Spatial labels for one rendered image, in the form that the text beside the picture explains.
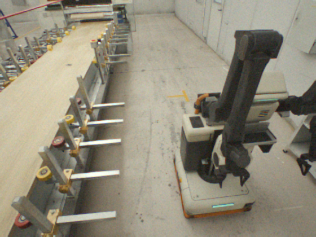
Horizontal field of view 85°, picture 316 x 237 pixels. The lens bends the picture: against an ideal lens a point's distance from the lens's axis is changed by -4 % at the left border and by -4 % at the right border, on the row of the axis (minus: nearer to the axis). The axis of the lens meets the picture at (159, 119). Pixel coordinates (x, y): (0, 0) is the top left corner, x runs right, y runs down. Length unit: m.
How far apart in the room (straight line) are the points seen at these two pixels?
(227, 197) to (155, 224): 0.69
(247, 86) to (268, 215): 1.63
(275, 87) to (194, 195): 1.09
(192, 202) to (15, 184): 1.23
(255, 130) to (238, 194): 0.78
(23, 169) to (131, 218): 1.04
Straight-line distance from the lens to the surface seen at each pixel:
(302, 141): 2.79
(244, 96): 0.67
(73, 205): 1.28
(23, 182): 1.25
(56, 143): 1.36
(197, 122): 1.48
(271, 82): 0.99
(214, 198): 1.70
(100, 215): 1.02
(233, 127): 0.75
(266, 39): 0.60
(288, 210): 2.24
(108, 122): 1.50
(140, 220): 1.89
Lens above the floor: 1.75
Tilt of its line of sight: 39 degrees down
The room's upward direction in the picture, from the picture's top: 2 degrees counter-clockwise
